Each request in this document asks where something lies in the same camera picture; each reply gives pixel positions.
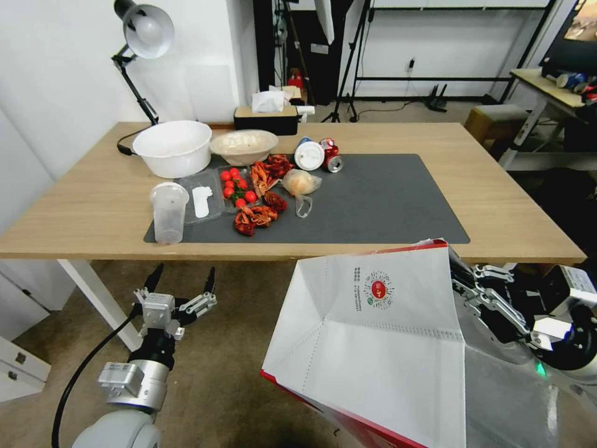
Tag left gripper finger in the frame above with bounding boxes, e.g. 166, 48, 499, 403
178, 266, 218, 324
132, 263, 165, 305

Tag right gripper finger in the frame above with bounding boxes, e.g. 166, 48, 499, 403
451, 279, 534, 346
450, 261, 516, 289

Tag red white food delivery bag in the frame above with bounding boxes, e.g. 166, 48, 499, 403
259, 238, 560, 448

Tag clear bag with bun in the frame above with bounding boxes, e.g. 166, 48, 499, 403
279, 168, 323, 220

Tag clear plastic cup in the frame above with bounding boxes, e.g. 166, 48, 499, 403
149, 182, 191, 246

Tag red crayfish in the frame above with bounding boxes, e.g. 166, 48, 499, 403
233, 204, 280, 238
262, 190, 289, 214
249, 161, 275, 198
266, 154, 295, 180

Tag clear plastic container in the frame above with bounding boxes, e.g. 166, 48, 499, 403
178, 169, 224, 228

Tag wooden table with white legs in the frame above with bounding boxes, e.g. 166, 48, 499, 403
0, 121, 588, 352

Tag clear tray of cherry tomatoes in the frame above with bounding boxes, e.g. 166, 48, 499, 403
216, 164, 263, 215

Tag white robot torso shell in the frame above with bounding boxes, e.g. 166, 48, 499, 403
531, 360, 597, 448

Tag large white plastic bowl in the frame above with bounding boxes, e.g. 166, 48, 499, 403
132, 119, 213, 180

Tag dark grey desk mat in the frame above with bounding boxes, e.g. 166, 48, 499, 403
143, 153, 471, 245

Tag white drawer cabinet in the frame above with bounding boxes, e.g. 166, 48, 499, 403
0, 259, 78, 403

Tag beige paper bowl with lid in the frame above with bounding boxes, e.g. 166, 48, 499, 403
208, 129, 280, 167

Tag beige cushioned stool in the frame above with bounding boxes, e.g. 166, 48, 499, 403
463, 104, 531, 161

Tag white paper cup with lid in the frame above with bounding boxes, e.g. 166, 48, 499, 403
293, 136, 326, 172

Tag black tissue box wooden lid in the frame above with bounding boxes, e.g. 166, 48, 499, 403
233, 90, 300, 138

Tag crushed red soda can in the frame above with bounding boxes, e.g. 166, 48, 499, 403
318, 138, 345, 174

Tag black wifi router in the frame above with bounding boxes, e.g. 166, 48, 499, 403
425, 82, 449, 114

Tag wooden side table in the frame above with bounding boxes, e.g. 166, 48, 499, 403
497, 68, 597, 172

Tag blue drink bottle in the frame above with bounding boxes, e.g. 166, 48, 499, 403
555, 72, 590, 94

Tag dark monitor screen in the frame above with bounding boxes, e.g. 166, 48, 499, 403
537, 0, 597, 77

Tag black tripod stand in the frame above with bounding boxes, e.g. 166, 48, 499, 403
320, 0, 376, 124

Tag black desk lamp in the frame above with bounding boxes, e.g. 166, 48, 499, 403
110, 0, 176, 157

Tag white softbox diffuser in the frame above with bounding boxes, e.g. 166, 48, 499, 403
314, 0, 338, 44

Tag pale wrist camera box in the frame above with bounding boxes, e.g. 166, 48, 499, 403
531, 317, 568, 350
141, 292, 177, 331

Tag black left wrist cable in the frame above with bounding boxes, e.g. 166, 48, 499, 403
51, 302, 144, 448

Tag black metal frame rack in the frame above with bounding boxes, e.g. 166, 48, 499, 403
348, 0, 560, 103

